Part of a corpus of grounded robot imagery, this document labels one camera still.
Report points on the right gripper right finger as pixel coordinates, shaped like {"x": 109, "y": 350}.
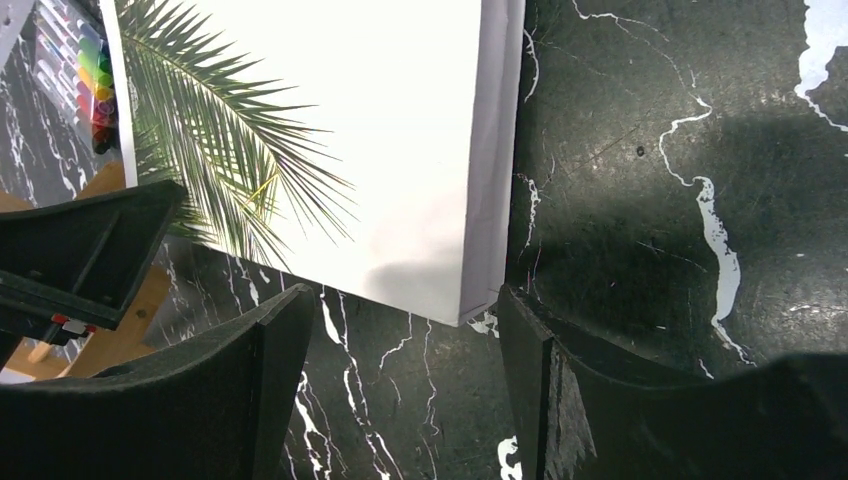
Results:
{"x": 585, "y": 408}

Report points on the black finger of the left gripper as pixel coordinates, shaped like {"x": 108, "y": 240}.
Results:
{"x": 79, "y": 252}

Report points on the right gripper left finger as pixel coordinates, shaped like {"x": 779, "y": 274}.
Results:
{"x": 215, "y": 406}

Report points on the wooden book rack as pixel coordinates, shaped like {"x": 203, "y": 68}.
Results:
{"x": 99, "y": 311}

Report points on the white palm leaf book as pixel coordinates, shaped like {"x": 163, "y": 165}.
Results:
{"x": 364, "y": 145}

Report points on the pack of coloured markers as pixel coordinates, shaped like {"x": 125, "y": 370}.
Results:
{"x": 72, "y": 66}

